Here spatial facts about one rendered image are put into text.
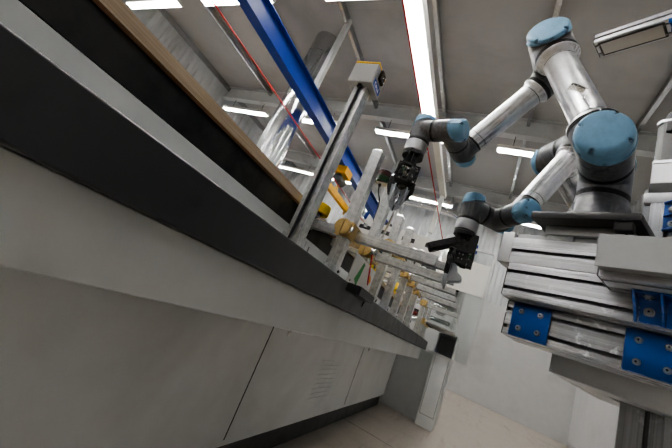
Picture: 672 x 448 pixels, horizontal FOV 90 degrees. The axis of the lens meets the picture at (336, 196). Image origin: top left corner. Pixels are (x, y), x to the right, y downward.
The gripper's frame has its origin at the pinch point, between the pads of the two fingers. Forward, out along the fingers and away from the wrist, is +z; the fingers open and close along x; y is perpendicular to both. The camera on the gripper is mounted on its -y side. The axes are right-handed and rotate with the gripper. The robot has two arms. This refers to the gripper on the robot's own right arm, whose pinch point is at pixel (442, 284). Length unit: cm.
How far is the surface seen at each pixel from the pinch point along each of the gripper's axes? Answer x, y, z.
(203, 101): -80, -46, -5
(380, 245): -26.6, -16.8, -0.3
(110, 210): -96, -27, 22
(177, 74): -88, -46, -6
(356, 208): -30.8, -26.6, -8.1
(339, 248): -30.8, -26.8, 5.2
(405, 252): -26.5, -9.2, -0.6
